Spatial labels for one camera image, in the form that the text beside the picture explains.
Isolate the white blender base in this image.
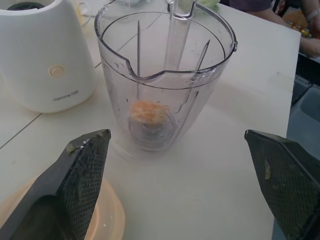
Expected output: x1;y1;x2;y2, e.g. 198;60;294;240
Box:
0;0;98;114

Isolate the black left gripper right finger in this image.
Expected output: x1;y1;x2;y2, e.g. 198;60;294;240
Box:
244;129;320;240

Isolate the beige blender jar lid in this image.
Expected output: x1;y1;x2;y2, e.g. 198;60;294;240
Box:
0;175;126;240

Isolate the clear plastic blender jar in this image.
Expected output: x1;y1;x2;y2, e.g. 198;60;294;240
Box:
94;0;239;154

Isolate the orange segment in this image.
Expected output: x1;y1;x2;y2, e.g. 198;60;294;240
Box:
128;100;169;126

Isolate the dark grey plastic bin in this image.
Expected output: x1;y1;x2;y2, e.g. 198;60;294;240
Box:
287;53;320;151

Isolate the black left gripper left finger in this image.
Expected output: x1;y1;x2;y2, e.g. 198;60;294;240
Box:
0;129;112;240

